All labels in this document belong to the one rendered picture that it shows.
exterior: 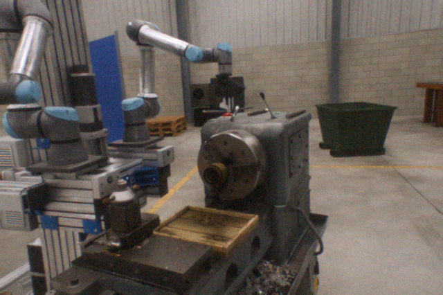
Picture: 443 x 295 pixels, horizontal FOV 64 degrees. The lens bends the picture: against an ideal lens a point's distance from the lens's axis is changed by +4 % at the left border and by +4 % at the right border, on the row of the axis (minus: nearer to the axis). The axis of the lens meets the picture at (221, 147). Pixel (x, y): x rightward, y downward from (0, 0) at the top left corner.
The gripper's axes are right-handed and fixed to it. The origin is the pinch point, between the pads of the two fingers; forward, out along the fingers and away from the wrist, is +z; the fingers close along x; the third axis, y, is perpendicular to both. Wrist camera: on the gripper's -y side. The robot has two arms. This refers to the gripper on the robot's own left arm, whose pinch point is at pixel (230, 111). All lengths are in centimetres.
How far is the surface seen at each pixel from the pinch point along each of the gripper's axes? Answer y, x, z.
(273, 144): -29.6, 16.0, 13.5
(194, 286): -33, 94, 38
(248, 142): -22.6, 29.5, 10.3
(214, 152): -9.0, 36.3, 14.3
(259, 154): -26.8, 26.6, 16.3
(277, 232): -31, 16, 57
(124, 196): -7, 90, 16
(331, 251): -32, -110, 130
